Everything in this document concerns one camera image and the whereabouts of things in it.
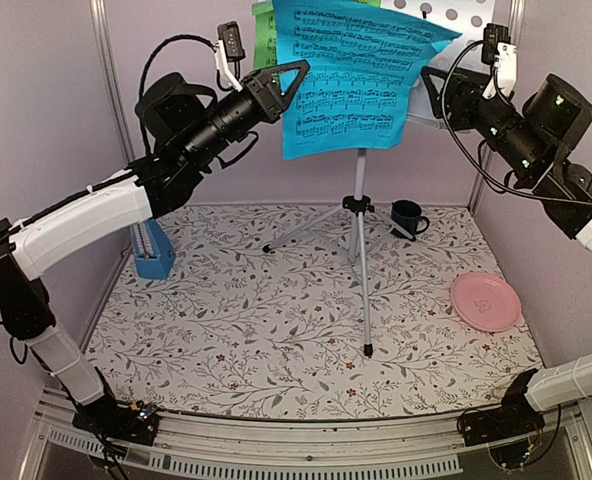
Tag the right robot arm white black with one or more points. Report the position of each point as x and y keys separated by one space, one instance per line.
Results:
x=535 y=142

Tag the dark blue mug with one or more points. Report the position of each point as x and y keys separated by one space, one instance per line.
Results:
x=409 y=215

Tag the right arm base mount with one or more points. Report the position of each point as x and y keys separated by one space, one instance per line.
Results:
x=513 y=417

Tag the green sheet music page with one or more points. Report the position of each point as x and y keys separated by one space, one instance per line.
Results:
x=265 y=50

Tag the white perforated music stand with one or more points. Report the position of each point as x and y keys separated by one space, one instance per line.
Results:
x=366 y=200

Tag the left aluminium frame post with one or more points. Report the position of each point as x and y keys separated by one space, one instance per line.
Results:
x=123 y=119

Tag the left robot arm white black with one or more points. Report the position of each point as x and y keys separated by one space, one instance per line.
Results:
x=191 y=127

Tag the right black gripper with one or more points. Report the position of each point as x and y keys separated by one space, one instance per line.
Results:
x=468 y=87

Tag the front aluminium rail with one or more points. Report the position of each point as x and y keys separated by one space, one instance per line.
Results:
x=207 y=447

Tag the blue sheet music page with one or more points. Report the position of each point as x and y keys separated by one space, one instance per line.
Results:
x=346 y=80

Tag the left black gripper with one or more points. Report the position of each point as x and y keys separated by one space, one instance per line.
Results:
x=268 y=93

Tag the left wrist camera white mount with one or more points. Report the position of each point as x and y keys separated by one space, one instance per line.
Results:
x=229 y=54

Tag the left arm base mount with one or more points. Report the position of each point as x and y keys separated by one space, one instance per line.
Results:
x=137 y=422

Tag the pink plastic plate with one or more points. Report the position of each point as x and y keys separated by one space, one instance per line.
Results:
x=485 y=302

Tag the blue metronome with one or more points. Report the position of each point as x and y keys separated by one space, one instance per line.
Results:
x=154 y=254

